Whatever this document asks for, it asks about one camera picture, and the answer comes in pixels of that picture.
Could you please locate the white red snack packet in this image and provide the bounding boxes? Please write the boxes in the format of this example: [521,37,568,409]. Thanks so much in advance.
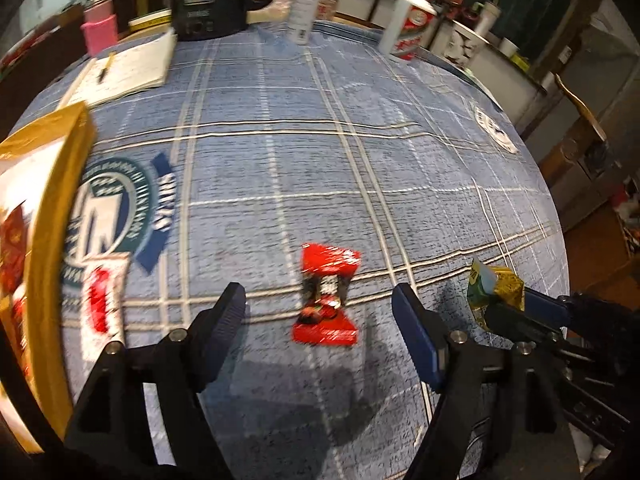
[80,252,130,363]

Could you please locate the white notebook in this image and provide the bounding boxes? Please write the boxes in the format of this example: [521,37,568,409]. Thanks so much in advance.
[58,28,177,110]

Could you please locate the yellow taped foam tray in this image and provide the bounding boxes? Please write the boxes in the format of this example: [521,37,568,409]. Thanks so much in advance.
[1,102,96,451]

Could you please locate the black yellow pen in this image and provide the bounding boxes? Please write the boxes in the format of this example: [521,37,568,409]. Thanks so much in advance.
[98,52,116,84]

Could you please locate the patterned paper cup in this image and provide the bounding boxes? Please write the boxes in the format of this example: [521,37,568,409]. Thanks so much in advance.
[444,21,488,68]

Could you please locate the pink sleeved thermos bottle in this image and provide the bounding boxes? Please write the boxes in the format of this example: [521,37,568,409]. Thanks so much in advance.
[81,0,118,58]

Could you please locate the white tumbler with straw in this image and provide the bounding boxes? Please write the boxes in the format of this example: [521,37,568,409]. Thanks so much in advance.
[474,1,501,38]

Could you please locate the large red snack packet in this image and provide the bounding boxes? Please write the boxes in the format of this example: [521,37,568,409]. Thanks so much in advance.
[0,204,27,296]

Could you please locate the blue plaid tablecloth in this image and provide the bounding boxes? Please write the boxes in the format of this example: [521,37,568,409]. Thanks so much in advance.
[60,25,568,479]

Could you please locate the red black candy packet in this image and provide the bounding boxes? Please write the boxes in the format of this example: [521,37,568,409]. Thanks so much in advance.
[292,243,361,347]

